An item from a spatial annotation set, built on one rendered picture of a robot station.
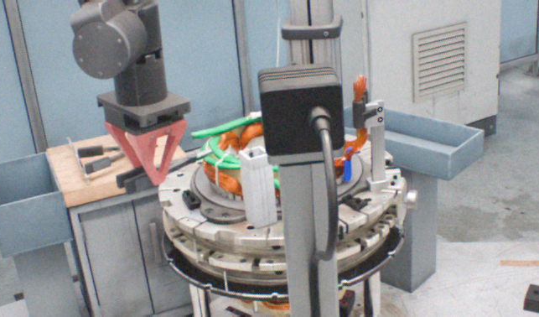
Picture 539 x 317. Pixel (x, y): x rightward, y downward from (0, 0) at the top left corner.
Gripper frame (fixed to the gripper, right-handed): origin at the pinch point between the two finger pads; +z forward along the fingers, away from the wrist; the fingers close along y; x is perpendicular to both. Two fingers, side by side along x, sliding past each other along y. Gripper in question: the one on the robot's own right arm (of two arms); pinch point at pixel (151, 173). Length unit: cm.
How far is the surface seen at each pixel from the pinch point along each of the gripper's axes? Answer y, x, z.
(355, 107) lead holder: 13.4, 19.8, -5.7
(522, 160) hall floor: -95, 250, 108
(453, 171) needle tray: 9.6, 45.1, 12.0
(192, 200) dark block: -1.3, 6.0, 6.2
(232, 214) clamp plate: 4.7, 7.6, 6.5
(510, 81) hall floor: -160, 342, 105
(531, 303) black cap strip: 20, 54, 35
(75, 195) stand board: -23.9, 0.2, 11.3
